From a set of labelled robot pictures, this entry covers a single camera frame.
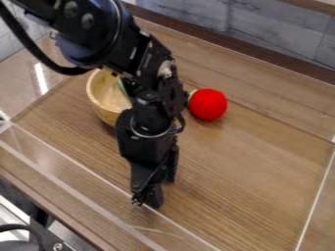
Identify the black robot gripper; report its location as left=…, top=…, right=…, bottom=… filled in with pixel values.
left=113, top=109, right=180, bottom=210

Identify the green rectangular stick block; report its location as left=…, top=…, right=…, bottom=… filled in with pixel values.
left=116, top=78, right=128, bottom=98

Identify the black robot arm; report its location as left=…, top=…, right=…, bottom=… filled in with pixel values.
left=0, top=0, right=188, bottom=208

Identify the light wooden bowl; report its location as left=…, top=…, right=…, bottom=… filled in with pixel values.
left=87, top=70, right=131, bottom=126

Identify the red toy strawberry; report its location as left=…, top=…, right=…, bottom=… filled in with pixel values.
left=188, top=88, right=228, bottom=122

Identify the black metal table bracket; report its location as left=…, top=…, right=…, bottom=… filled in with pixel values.
left=29, top=208, right=76, bottom=251

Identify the black cable under table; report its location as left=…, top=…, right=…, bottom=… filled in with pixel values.
left=0, top=223, right=36, bottom=251

